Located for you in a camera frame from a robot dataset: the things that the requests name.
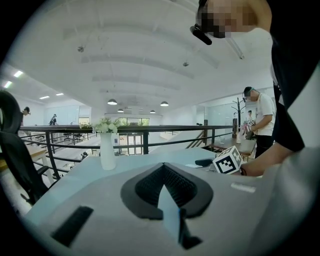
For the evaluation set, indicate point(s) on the white flower bouquet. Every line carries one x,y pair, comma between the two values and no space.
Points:
106,126

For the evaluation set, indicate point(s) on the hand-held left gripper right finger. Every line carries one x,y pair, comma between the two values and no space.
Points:
225,212

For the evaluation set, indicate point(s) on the black head camera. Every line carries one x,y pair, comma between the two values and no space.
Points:
201,35

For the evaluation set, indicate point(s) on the person's right forearm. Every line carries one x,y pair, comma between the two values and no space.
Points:
270,157

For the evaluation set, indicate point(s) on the black coat rack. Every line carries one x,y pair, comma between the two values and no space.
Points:
238,117

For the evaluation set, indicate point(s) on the black mesh office chair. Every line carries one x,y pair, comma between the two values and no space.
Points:
17,155

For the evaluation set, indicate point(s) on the black metal railing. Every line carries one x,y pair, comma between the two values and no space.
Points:
175,128

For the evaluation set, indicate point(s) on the white vase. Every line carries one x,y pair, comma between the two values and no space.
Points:
107,155

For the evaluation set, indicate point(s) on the white bottle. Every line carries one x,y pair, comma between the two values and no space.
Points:
238,138

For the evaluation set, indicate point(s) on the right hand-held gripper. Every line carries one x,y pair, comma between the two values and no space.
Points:
227,162

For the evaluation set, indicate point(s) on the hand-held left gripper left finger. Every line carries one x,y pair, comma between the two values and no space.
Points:
100,195

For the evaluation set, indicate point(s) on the brown wooden desk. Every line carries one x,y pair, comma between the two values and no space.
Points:
240,147

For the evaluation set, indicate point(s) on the person's black shirt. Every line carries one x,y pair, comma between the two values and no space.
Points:
295,75

